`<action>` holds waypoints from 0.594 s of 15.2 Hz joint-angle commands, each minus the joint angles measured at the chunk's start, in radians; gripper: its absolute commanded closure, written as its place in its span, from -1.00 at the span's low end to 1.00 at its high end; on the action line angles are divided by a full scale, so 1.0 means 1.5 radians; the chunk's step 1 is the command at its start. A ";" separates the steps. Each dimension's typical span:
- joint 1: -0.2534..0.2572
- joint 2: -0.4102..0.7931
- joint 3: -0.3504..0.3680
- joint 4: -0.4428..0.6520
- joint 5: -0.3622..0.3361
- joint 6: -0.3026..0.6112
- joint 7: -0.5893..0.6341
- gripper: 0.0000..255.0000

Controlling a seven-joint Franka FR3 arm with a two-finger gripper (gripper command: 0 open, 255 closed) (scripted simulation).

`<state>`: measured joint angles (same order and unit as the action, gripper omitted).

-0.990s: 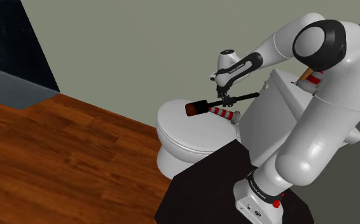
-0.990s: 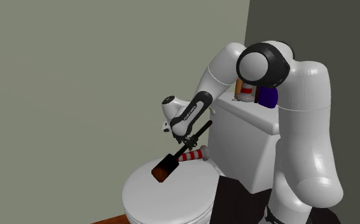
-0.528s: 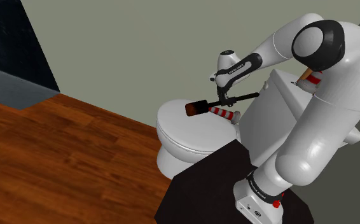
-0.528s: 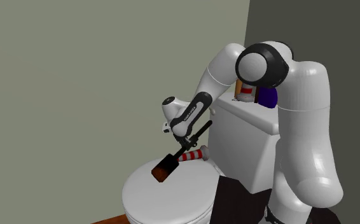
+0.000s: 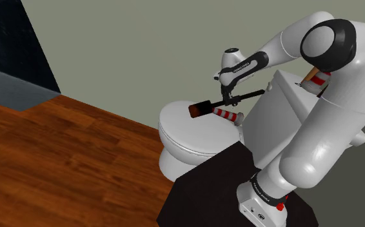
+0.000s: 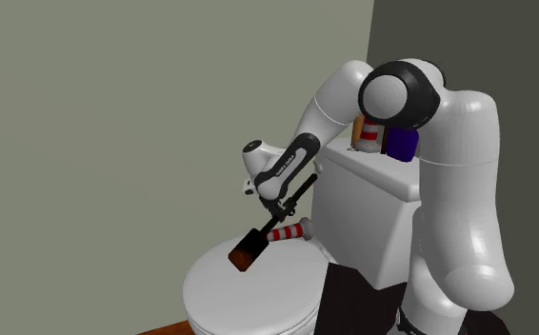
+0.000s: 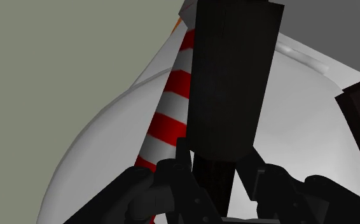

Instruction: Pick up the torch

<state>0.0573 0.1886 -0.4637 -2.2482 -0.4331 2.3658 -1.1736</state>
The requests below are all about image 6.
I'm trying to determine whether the orange brown upright block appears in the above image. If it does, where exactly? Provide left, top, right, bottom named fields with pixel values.
left=349, top=115, right=367, bottom=149

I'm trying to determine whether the dark blue box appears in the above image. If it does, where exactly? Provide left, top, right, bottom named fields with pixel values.
left=385, top=126, right=421, bottom=164

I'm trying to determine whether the dark robot stand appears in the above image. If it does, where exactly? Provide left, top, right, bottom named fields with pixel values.
left=313, top=262, right=512, bottom=335

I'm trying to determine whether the black brush with brown bristles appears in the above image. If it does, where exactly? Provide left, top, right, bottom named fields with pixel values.
left=228, top=173, right=320, bottom=274

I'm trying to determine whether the white toilet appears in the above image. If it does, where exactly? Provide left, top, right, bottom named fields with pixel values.
left=182, top=136, right=425, bottom=335

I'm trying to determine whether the red white striped cone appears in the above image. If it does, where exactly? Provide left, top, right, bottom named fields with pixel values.
left=353, top=116, right=385, bottom=154
left=265, top=216, right=315, bottom=244

